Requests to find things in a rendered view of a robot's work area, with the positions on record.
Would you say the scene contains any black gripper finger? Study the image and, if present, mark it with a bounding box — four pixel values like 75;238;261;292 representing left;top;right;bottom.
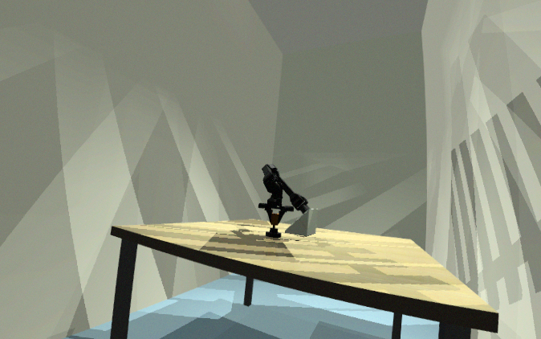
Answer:
278;211;287;224
265;210;273;223

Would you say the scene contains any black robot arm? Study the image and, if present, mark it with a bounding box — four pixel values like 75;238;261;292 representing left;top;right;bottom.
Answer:
262;164;310;214

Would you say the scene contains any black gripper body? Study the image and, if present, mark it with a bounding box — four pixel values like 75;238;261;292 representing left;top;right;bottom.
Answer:
258;194;294;211

